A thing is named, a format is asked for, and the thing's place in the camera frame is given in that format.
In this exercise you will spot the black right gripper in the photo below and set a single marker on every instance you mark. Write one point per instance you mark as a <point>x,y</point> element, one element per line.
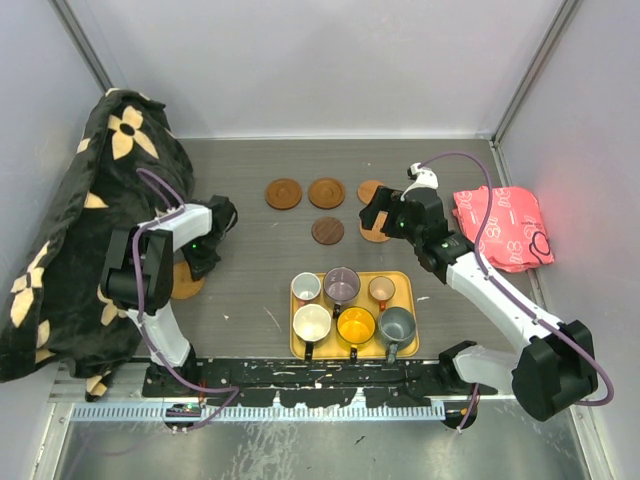
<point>388,200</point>

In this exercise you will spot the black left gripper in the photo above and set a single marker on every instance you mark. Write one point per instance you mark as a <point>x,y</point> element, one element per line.
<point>199,268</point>

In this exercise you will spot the light woven coaster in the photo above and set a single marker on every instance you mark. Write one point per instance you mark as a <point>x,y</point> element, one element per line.
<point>184,286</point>

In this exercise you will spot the light wooden coaster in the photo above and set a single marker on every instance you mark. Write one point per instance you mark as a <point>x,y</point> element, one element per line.
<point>367,189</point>
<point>375,235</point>

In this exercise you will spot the dark walnut coaster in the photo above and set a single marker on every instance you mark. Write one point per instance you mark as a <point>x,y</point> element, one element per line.
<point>327,230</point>

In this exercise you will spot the dark brown ringed coaster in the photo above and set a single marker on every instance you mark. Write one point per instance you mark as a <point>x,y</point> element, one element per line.
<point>326,193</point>

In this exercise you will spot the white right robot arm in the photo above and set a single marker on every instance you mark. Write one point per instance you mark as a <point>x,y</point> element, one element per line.
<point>552,366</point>

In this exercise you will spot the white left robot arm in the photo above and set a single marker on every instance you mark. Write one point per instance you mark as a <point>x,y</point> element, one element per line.
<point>138,277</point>

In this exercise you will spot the small orange cup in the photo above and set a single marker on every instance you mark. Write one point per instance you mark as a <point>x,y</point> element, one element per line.
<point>382,289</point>

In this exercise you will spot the pink patterned plastic package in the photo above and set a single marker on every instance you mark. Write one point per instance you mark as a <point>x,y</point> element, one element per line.
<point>508,223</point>

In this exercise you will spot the purple glass mug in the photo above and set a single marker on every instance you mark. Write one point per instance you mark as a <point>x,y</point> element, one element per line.
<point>341,287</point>

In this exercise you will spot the small white mug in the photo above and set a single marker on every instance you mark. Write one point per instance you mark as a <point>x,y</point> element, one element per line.
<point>306,288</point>

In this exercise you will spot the grey mug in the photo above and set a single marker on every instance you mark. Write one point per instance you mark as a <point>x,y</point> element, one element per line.
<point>396,329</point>

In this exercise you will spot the yellow plastic tray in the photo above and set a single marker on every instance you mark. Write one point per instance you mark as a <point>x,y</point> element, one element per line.
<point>333,347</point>

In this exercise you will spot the yellow mug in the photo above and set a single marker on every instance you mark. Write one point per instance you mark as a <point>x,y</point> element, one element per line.
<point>355,327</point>

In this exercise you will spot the large white mug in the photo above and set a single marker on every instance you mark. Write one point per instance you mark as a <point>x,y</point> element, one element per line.
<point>312,324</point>

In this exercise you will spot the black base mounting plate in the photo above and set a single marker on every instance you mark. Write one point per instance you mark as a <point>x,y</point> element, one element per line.
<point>405,383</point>

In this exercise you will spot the black floral plush blanket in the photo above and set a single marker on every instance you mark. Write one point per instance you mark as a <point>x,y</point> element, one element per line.
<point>128,169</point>

